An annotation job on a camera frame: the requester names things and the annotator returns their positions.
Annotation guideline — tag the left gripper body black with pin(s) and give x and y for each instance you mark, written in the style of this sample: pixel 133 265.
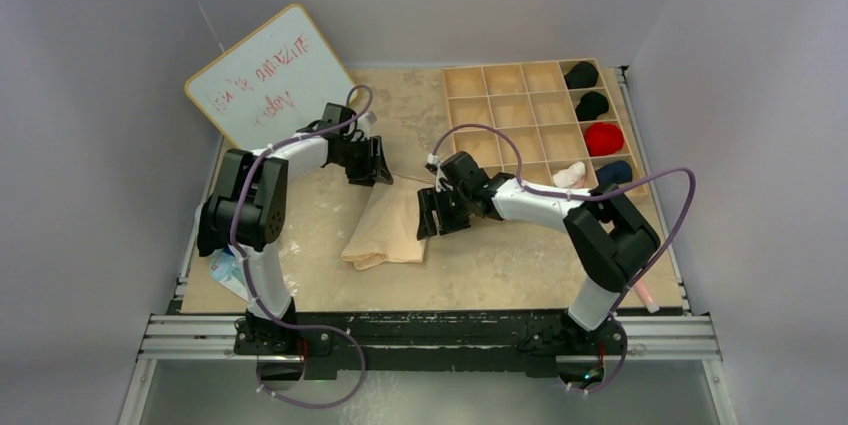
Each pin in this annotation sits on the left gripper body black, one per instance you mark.
pixel 356 159

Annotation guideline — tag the black rolled underwear back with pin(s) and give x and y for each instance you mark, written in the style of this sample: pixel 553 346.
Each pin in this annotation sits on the black rolled underwear back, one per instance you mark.
pixel 582 75

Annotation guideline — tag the white underwear pink trim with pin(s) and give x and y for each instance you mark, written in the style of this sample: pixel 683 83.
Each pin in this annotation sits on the white underwear pink trim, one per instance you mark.
pixel 572 177

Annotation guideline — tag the white whiteboard yellow frame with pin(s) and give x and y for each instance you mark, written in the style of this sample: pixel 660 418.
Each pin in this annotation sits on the white whiteboard yellow frame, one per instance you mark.
pixel 272 82

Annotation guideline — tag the pink yellow marker pen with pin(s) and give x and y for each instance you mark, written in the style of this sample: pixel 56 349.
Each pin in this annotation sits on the pink yellow marker pen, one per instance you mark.
pixel 646 297

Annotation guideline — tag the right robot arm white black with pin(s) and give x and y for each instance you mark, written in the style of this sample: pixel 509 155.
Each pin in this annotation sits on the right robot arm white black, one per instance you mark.
pixel 611 237

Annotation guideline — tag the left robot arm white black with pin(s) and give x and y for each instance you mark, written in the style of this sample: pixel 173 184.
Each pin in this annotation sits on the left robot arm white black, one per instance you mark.
pixel 246 211

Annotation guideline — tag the white blue patterned underwear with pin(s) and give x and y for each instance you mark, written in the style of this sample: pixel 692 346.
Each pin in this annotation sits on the white blue patterned underwear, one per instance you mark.
pixel 227 271

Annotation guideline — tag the black underwear white waistband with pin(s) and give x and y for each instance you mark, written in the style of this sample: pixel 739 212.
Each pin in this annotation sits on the black underwear white waistband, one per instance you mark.
pixel 212 233

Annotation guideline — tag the navy blue rolled underwear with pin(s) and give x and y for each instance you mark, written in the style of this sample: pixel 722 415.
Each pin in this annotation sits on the navy blue rolled underwear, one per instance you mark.
pixel 618 172

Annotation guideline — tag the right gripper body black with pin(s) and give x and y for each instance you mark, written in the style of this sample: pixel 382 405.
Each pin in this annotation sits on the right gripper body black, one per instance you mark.
pixel 453 207

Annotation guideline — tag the wooden compartment organizer tray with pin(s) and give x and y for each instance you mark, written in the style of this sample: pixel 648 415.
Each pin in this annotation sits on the wooden compartment organizer tray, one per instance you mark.
pixel 520 117

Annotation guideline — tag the cream beige underwear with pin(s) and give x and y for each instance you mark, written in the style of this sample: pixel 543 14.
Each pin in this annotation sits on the cream beige underwear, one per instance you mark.
pixel 387 229

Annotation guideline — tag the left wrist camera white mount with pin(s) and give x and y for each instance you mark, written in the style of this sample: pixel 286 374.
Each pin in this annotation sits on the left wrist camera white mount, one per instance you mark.
pixel 366 120

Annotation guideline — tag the black rolled underwear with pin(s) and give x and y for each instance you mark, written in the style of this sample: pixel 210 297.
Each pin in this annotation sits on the black rolled underwear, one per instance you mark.
pixel 591 106
pixel 582 75

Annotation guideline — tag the red rolled underwear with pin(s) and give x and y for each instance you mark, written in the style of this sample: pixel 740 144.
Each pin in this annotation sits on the red rolled underwear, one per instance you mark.
pixel 603 139

